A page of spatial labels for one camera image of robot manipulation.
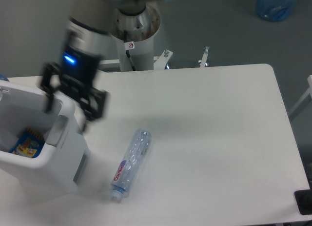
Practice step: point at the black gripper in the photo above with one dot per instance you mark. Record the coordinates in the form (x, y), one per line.
(78, 70)

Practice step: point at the crushed clear plastic water bottle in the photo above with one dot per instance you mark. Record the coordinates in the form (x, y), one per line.
(130, 164)

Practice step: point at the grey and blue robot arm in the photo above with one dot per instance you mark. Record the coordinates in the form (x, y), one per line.
(90, 25)

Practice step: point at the white plastic trash can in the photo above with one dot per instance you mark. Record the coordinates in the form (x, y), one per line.
(46, 149)

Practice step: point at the blue and yellow snack packet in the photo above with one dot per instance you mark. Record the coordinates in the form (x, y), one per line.
(29, 145)

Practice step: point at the blue object at left edge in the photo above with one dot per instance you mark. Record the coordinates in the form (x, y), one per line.
(3, 78)

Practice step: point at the blue plastic bag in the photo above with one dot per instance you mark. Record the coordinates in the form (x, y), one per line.
(274, 10)

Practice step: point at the black device at table edge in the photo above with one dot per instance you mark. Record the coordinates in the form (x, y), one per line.
(304, 201)

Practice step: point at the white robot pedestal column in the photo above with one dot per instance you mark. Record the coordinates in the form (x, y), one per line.
(134, 34)

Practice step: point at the white pedestal base frame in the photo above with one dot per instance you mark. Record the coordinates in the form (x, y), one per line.
(160, 62)

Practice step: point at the white frame at right edge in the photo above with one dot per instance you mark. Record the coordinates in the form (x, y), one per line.
(302, 102)

